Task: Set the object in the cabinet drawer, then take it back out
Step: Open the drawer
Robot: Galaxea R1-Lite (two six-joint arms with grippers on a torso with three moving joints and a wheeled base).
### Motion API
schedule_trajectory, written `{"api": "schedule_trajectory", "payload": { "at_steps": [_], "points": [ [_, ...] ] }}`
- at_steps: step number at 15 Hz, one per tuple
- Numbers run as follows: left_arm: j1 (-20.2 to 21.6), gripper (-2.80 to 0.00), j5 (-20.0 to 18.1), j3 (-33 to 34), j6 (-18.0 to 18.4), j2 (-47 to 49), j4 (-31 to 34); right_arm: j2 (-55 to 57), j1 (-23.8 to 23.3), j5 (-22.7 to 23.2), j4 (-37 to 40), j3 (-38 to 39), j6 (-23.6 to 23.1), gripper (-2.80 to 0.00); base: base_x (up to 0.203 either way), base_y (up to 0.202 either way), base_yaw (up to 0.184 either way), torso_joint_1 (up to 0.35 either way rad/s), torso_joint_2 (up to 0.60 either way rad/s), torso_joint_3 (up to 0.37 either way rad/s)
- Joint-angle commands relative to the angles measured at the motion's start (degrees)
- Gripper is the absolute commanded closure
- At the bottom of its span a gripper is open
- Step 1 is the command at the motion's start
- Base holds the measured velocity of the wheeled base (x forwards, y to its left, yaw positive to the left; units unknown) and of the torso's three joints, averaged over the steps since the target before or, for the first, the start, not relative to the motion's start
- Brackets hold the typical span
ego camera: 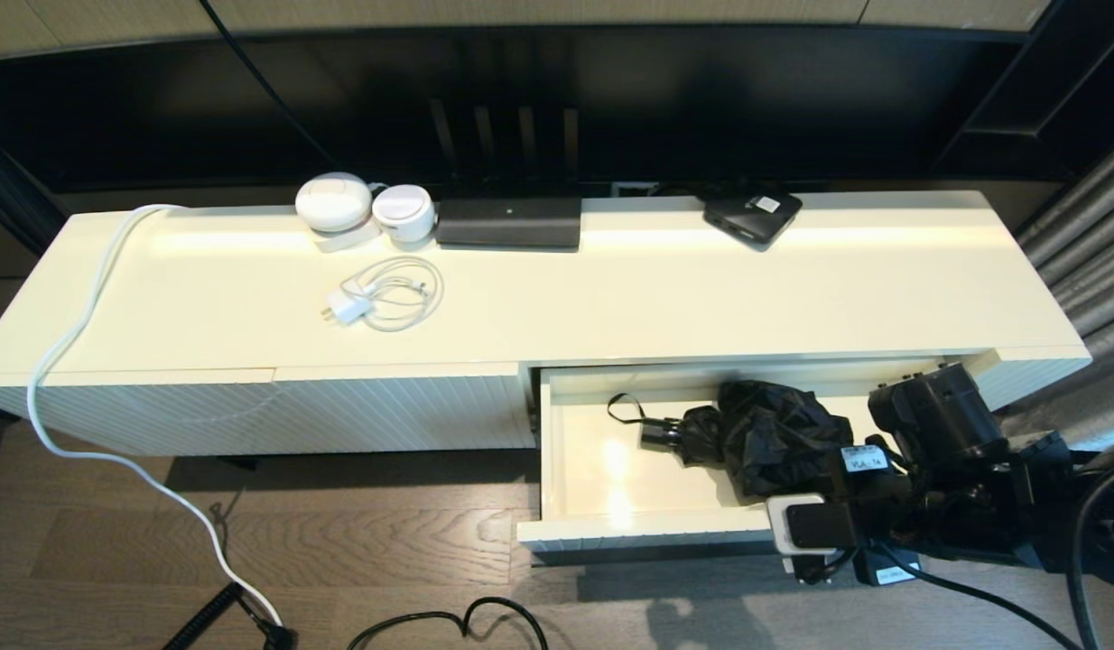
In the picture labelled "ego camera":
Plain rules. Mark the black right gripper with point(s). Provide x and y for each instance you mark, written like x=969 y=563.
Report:
x=882 y=506

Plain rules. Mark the black umbrella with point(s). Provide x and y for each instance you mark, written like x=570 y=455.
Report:
x=774 y=433

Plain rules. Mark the white fluted drawer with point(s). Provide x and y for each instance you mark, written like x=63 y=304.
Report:
x=611 y=469

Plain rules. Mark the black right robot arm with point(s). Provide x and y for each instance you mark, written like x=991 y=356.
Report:
x=954 y=424

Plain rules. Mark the white TV cabinet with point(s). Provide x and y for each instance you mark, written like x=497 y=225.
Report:
x=250 y=307

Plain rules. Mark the black set-top box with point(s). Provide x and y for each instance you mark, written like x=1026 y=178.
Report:
x=747 y=217

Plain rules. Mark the grey pleated curtain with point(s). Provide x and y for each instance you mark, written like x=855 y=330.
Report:
x=1081 y=235

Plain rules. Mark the black television screen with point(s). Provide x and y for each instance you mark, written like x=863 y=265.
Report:
x=701 y=99

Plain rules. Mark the black shelf unit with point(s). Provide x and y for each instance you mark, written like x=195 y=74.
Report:
x=1062 y=90

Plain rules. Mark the black router with antennas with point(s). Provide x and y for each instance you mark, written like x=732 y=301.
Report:
x=507 y=224

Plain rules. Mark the small white round device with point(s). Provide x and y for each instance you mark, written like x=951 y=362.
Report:
x=403 y=212

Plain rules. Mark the white USB charger adapter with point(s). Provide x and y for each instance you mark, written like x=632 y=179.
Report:
x=351 y=305

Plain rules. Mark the large white round device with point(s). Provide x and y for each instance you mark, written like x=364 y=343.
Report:
x=333 y=200

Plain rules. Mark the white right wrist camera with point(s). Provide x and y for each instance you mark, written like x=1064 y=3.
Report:
x=783 y=524

